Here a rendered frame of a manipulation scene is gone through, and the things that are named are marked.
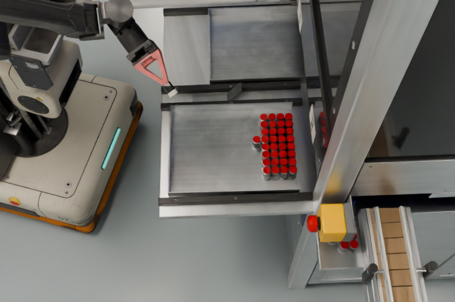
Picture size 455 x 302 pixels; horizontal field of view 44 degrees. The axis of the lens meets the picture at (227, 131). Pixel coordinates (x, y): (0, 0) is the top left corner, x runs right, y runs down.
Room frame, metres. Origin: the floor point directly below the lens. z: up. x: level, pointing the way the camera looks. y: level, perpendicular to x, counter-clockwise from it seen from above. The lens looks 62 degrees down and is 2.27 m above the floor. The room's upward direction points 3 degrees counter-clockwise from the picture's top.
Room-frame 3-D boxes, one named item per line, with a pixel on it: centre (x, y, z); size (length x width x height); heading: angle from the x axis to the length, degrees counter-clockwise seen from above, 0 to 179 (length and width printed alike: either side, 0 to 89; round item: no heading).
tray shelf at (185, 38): (0.83, -0.06, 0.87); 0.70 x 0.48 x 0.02; 0
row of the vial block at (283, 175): (0.66, -0.14, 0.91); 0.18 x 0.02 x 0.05; 179
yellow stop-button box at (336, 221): (0.41, -0.24, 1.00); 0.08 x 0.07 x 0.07; 90
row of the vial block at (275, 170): (0.66, -0.12, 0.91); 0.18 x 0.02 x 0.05; 179
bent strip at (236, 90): (0.83, 0.03, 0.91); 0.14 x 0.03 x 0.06; 90
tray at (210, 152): (0.66, -0.01, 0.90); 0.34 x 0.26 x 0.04; 89
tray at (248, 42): (1.00, -0.13, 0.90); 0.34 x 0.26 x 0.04; 90
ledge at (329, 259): (0.39, -0.28, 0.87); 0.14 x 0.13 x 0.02; 90
